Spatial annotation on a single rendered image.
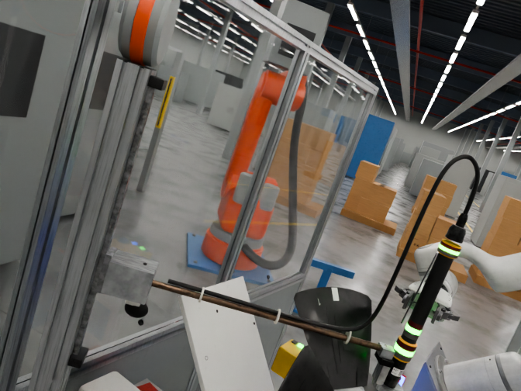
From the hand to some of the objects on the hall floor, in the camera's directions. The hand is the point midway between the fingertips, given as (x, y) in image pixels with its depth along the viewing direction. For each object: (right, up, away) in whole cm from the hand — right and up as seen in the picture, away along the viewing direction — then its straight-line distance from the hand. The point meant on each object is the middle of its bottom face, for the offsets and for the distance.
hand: (421, 308), depth 103 cm
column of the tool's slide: (-117, -118, +20) cm, 167 cm away
